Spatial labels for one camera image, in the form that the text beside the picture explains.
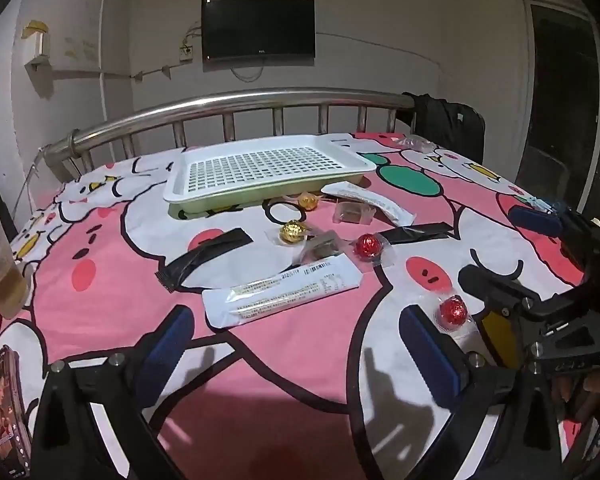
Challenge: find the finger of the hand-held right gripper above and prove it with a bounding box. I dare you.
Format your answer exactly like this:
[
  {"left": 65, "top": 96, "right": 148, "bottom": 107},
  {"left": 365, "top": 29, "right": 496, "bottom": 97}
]
[
  {"left": 509, "top": 199, "right": 600, "bottom": 243},
  {"left": 457, "top": 264, "right": 533, "bottom": 312}
]

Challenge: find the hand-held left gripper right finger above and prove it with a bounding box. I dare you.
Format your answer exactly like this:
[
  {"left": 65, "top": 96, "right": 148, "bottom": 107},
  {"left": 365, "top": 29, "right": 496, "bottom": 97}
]
[{"left": 399, "top": 304, "right": 563, "bottom": 480}]

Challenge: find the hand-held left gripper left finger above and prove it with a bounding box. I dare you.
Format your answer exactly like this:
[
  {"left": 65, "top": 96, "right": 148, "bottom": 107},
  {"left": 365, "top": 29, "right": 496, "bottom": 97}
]
[{"left": 30, "top": 304, "right": 197, "bottom": 480}]

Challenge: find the red foil candy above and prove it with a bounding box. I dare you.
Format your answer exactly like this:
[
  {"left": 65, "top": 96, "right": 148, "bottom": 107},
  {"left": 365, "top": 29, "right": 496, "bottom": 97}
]
[
  {"left": 352, "top": 232, "right": 393, "bottom": 266},
  {"left": 420, "top": 292, "right": 476, "bottom": 333}
]

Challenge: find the black snack packet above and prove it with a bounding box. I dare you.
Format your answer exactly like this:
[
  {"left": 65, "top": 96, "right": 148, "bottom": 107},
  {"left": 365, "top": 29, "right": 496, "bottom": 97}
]
[
  {"left": 377, "top": 222, "right": 453, "bottom": 248},
  {"left": 155, "top": 227, "right": 254, "bottom": 293}
]

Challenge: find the long white snack packet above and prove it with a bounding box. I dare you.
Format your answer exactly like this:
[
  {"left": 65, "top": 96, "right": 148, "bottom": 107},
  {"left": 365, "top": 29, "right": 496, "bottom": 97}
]
[{"left": 201, "top": 254, "right": 363, "bottom": 331}]

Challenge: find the clear-wrapped brown snack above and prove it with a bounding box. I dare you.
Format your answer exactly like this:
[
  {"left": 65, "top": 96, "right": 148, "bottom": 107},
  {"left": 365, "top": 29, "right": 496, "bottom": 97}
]
[
  {"left": 300, "top": 230, "right": 343, "bottom": 263},
  {"left": 332, "top": 200, "right": 376, "bottom": 226}
]

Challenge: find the gold foil candy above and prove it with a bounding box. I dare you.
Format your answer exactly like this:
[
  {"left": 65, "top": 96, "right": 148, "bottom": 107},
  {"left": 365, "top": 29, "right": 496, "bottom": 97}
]
[
  {"left": 265, "top": 219, "right": 316, "bottom": 247},
  {"left": 297, "top": 191, "right": 326, "bottom": 211}
]

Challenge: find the white perforated plastic tray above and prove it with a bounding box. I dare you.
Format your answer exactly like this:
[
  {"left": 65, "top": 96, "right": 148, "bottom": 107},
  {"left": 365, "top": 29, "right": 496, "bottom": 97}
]
[{"left": 162, "top": 134, "right": 378, "bottom": 220}]

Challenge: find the person's right hand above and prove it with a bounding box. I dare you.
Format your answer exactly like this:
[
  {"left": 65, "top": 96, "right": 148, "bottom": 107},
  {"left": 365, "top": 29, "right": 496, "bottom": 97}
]
[{"left": 552, "top": 374, "right": 600, "bottom": 423}]

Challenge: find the dark doorway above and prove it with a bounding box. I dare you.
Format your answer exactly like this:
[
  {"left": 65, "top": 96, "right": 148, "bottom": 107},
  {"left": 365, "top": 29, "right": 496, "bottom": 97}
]
[{"left": 517, "top": 0, "right": 600, "bottom": 216}]

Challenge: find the black bag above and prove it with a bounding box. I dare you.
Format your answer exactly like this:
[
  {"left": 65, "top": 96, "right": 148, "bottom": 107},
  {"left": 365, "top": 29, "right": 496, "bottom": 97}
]
[{"left": 402, "top": 92, "right": 486, "bottom": 166}]

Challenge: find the clear plastic wrapper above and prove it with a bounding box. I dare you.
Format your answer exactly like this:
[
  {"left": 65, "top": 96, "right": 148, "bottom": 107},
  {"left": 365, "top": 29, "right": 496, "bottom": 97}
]
[{"left": 397, "top": 135, "right": 436, "bottom": 153}]

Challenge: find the smartphone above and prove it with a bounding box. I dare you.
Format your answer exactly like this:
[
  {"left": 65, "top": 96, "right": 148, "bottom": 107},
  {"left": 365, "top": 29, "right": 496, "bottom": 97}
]
[{"left": 0, "top": 345, "right": 33, "bottom": 480}]

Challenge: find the clear plastic cup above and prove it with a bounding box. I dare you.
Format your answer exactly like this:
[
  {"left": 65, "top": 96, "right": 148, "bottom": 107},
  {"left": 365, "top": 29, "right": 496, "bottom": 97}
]
[{"left": 0, "top": 215, "right": 31, "bottom": 320}]

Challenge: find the metal bed headboard rail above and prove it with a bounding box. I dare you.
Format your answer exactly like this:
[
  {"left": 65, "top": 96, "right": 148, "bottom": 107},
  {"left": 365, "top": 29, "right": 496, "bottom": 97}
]
[{"left": 40, "top": 87, "right": 416, "bottom": 181}]

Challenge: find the white wall cable duct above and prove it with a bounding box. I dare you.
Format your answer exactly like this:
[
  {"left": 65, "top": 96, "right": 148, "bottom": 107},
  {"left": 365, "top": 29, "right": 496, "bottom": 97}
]
[{"left": 25, "top": 57, "right": 131, "bottom": 82}]

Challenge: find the wall-mounted black television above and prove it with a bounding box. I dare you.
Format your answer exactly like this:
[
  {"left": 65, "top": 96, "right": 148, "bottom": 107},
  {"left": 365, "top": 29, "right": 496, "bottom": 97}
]
[{"left": 201, "top": 0, "right": 317, "bottom": 63}]

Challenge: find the white wall box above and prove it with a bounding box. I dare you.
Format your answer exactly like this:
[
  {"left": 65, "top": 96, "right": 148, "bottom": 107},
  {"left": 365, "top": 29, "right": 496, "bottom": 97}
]
[{"left": 21, "top": 20, "right": 51, "bottom": 68}]

